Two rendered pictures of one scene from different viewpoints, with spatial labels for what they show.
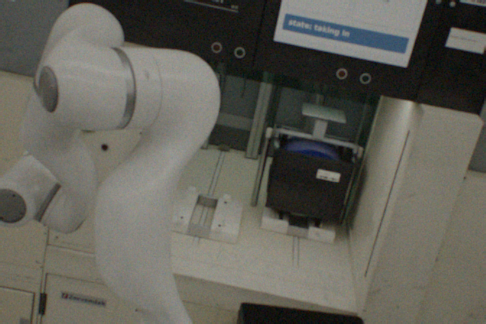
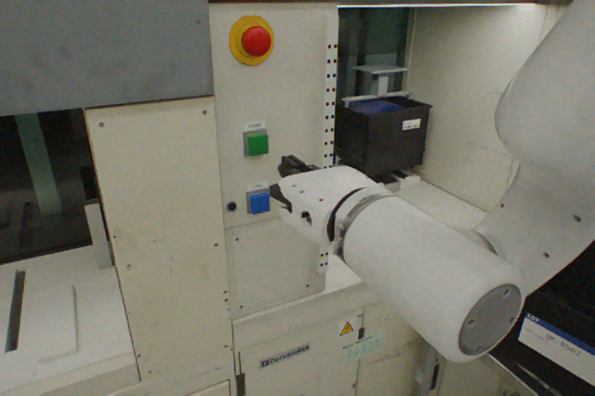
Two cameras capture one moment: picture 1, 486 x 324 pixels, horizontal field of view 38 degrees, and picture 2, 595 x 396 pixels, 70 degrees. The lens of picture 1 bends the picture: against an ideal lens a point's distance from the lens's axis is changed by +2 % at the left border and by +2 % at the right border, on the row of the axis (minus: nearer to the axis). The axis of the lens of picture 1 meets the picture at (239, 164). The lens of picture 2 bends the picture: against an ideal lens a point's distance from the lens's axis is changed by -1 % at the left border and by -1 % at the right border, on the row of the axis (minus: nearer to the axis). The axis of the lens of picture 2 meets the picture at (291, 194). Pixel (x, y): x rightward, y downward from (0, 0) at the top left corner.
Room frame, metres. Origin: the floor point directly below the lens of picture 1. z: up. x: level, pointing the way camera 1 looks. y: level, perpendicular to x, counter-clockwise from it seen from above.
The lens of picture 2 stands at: (0.88, 0.59, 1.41)
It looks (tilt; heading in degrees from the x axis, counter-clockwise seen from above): 25 degrees down; 333
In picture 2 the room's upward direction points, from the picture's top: straight up
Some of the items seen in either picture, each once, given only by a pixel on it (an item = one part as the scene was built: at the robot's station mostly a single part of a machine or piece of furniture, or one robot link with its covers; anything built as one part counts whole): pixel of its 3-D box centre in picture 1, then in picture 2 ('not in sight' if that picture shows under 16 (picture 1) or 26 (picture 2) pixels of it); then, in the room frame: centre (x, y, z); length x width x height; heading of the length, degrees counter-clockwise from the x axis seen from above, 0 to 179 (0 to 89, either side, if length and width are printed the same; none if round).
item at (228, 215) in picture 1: (203, 212); not in sight; (1.76, 0.07, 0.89); 0.22 x 0.21 x 0.04; 179
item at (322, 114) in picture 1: (310, 163); (376, 122); (1.88, -0.20, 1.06); 0.24 x 0.20 x 0.32; 89
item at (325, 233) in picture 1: (298, 214); (371, 174); (1.88, -0.20, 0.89); 0.22 x 0.21 x 0.04; 179
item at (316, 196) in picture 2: not in sight; (337, 204); (1.23, 0.35, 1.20); 0.11 x 0.10 x 0.07; 179
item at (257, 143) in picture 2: not in sight; (257, 143); (1.46, 0.35, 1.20); 0.03 x 0.02 x 0.03; 89
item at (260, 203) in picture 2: not in sight; (258, 202); (1.46, 0.35, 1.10); 0.03 x 0.02 x 0.03; 89
